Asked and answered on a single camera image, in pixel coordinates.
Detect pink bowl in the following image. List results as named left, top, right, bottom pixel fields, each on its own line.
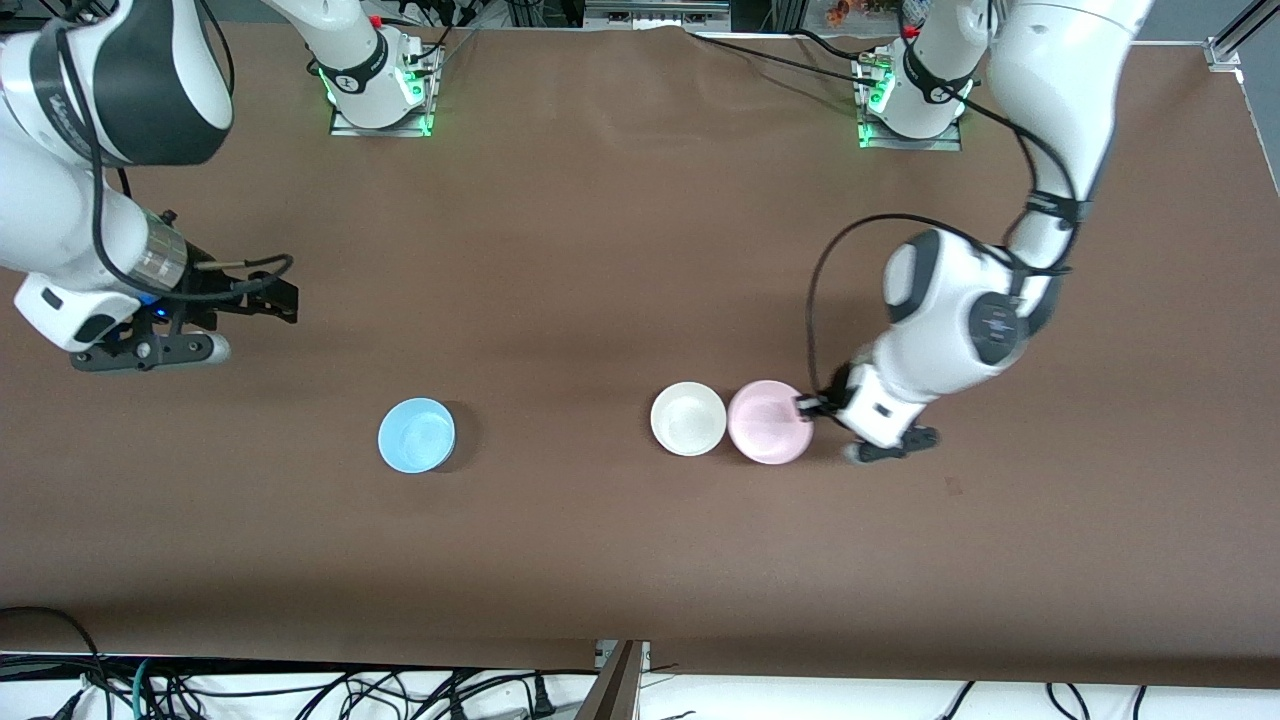
left=727, top=380, right=815, bottom=466

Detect blue bowl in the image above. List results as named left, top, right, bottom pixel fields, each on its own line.
left=377, top=397, right=457, bottom=474

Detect white bowl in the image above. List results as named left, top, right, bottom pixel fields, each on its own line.
left=650, top=381, right=728, bottom=458

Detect brown table cover sheet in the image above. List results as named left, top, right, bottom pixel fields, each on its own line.
left=0, top=20, right=1280, bottom=691

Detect orange background items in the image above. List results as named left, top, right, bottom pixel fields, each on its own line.
left=825, top=0, right=901, bottom=26

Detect grey metal box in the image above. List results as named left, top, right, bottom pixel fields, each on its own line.
left=585, top=0, right=731, bottom=31

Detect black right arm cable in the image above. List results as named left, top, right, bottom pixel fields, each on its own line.
left=55, top=25, right=296, bottom=301

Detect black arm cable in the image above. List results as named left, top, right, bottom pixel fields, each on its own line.
left=55, top=25, right=296, bottom=301
left=806, top=95, right=1093, bottom=401

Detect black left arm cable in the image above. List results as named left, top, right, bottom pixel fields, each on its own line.
left=806, top=95, right=1093, bottom=401

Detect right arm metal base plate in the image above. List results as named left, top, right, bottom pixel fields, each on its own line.
left=328, top=40, right=438, bottom=138

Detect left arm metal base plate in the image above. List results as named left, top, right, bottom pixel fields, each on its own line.
left=853, top=55, right=964, bottom=152

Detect metal table leg bracket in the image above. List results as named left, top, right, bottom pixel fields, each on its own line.
left=572, top=640, right=651, bottom=720

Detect long black cable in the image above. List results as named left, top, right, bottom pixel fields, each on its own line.
left=685, top=28, right=881, bottom=91

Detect short black cable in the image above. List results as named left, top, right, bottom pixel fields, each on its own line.
left=795, top=28, right=876, bottom=63

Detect black looped floor cable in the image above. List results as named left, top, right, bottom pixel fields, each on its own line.
left=0, top=605, right=106, bottom=720

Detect aluminium frame profile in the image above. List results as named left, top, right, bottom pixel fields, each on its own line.
left=1205, top=0, right=1280, bottom=71

